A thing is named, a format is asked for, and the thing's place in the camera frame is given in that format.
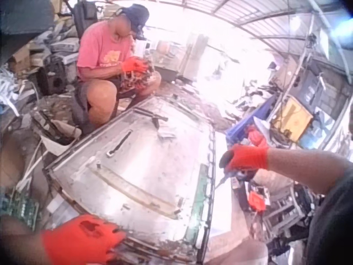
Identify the person's right hand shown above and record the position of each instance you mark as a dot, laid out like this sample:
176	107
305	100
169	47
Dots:
248	157

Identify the person's left hand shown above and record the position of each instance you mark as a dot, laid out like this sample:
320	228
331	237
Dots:
77	243

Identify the person's right fingers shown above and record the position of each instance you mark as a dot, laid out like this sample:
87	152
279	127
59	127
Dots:
227	160

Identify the person's left fingers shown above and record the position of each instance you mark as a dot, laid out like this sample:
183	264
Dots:
115	238

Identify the black orange power screwdriver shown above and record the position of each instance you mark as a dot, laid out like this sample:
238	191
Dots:
242	193

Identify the grey metal television back panel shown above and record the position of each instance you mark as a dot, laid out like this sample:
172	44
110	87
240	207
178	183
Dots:
143	171

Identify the orange tool part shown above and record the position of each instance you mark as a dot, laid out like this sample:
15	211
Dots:
256	136

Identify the blue plastic crate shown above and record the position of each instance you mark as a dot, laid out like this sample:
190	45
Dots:
248	121

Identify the green strip circuit board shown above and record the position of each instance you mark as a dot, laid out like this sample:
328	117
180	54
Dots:
197	204

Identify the yellow machine box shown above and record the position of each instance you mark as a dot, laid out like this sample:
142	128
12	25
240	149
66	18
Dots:
292	120

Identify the person's legs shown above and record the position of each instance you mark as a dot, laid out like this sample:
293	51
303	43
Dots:
240	252

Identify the black flat strip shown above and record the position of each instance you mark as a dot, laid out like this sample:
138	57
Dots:
120	143

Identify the white refrigerator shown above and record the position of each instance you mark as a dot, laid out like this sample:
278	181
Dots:
193	56

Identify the white sack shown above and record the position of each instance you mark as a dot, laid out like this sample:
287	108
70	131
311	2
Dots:
62	135

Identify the black loudspeaker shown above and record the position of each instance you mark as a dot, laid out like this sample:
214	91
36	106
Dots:
52	76

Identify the heap of scrap electronics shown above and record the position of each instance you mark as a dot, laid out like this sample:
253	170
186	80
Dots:
41	41

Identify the grey metal scrap frame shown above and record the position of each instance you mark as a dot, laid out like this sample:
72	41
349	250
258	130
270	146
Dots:
286	209

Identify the black metal bracket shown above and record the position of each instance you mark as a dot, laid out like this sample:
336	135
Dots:
154	117

